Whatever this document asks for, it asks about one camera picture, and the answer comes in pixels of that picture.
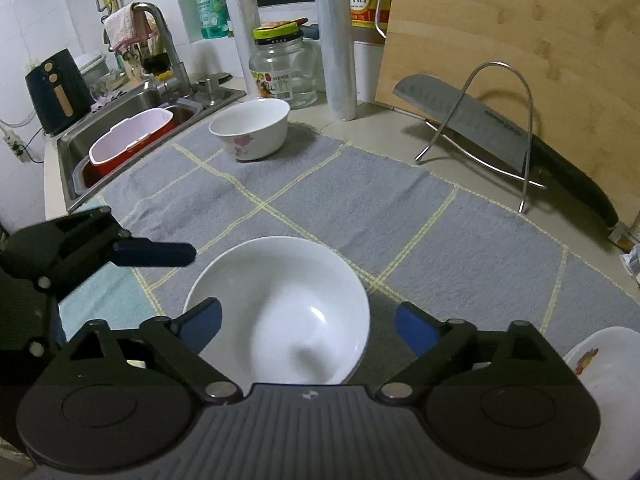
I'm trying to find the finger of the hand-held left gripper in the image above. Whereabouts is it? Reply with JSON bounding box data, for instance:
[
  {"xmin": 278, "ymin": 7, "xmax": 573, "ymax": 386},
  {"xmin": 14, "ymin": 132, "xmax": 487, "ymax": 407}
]
[{"xmin": 12, "ymin": 206, "xmax": 197, "ymax": 356}]

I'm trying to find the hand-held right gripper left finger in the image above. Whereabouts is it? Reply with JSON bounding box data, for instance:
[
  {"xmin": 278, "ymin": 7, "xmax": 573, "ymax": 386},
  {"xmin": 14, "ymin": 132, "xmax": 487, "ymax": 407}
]
[{"xmin": 42, "ymin": 298, "xmax": 244, "ymax": 406}]

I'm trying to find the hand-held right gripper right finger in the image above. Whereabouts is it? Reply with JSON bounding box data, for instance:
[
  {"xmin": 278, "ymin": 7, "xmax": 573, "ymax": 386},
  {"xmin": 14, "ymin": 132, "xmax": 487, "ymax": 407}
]
[{"xmin": 376, "ymin": 302, "xmax": 583, "ymax": 406}]

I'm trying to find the plain white bowl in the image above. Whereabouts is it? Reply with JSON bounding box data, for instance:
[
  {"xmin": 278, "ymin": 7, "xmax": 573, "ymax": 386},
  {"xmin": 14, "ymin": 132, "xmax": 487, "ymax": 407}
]
[{"xmin": 182, "ymin": 236, "xmax": 371, "ymax": 387}]

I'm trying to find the white floral plate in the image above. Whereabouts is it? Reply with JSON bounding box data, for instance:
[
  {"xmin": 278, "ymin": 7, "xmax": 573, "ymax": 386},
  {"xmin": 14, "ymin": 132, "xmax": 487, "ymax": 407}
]
[{"xmin": 564, "ymin": 326, "xmax": 640, "ymax": 480}]

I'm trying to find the red and white basin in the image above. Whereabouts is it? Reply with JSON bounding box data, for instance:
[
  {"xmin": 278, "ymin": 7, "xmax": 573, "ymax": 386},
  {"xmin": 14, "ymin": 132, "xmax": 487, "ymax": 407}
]
[{"xmin": 89, "ymin": 107, "xmax": 175, "ymax": 176}]

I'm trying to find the grey teal checked dish mat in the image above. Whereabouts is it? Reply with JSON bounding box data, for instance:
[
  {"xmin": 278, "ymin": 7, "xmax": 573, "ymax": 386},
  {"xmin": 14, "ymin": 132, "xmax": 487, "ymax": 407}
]
[{"xmin": 50, "ymin": 119, "xmax": 640, "ymax": 396}]

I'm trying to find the steel sink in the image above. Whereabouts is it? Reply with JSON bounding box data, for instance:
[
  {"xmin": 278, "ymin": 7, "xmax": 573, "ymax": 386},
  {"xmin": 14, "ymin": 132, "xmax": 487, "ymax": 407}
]
[{"xmin": 56, "ymin": 77, "xmax": 247, "ymax": 213}]

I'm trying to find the white bowl pink print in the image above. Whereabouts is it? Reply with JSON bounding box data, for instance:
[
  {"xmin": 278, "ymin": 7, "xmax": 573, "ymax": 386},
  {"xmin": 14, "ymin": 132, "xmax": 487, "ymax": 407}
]
[{"xmin": 208, "ymin": 99, "xmax": 291, "ymax": 162}]

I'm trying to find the metal sink stopper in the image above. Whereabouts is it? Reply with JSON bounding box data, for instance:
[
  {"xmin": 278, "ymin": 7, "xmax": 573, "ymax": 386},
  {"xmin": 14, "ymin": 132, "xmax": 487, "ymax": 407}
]
[{"xmin": 194, "ymin": 74, "xmax": 223, "ymax": 101}]

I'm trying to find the dark blue air fryer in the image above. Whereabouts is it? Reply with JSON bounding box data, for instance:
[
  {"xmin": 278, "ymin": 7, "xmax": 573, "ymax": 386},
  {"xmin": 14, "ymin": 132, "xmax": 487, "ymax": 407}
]
[{"xmin": 25, "ymin": 48, "xmax": 94, "ymax": 137}]

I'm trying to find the steel faucet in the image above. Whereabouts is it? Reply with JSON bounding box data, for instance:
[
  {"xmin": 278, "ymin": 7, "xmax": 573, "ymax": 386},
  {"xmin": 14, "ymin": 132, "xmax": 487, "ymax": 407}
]
[{"xmin": 107, "ymin": 2, "xmax": 193, "ymax": 96}]

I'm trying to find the glass jar yellow lid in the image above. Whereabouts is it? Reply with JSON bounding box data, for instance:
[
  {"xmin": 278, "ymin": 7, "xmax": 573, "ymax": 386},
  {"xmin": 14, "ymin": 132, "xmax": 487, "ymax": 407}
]
[{"xmin": 248, "ymin": 24, "xmax": 321, "ymax": 110}]

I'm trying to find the pink white dish cloth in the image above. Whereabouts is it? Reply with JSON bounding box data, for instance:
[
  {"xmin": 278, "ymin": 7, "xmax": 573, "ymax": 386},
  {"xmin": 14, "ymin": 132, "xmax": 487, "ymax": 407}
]
[{"xmin": 102, "ymin": 2, "xmax": 157, "ymax": 52}]

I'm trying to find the white plastic seasoning bag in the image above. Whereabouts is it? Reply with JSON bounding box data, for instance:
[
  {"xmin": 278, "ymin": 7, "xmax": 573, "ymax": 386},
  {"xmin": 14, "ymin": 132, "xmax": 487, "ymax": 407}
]
[{"xmin": 619, "ymin": 240, "xmax": 640, "ymax": 281}]

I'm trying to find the white plastic bag roll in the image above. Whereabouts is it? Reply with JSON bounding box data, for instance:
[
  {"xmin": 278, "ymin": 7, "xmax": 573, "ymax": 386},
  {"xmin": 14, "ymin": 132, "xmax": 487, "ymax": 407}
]
[{"xmin": 222, "ymin": 0, "xmax": 262, "ymax": 83}]

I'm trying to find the translucent plastic wrap roll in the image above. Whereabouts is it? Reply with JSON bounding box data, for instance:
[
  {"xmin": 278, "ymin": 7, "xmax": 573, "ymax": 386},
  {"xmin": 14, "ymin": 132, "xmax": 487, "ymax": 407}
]
[{"xmin": 309, "ymin": 0, "xmax": 359, "ymax": 122}]

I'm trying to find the bamboo cutting board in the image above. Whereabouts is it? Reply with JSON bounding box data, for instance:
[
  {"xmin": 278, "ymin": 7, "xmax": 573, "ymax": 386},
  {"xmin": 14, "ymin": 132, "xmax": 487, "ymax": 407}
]
[{"xmin": 372, "ymin": 0, "xmax": 640, "ymax": 228}]

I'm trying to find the black handled cleaver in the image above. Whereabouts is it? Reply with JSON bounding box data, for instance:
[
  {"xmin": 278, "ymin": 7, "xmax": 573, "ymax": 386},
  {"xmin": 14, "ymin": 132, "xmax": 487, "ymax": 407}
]
[{"xmin": 392, "ymin": 74, "xmax": 621, "ymax": 229}]

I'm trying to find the metal wire rack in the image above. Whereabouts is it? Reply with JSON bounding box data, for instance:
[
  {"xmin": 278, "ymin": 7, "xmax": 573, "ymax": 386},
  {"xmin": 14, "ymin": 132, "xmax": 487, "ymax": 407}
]
[{"xmin": 414, "ymin": 61, "xmax": 548, "ymax": 215}]

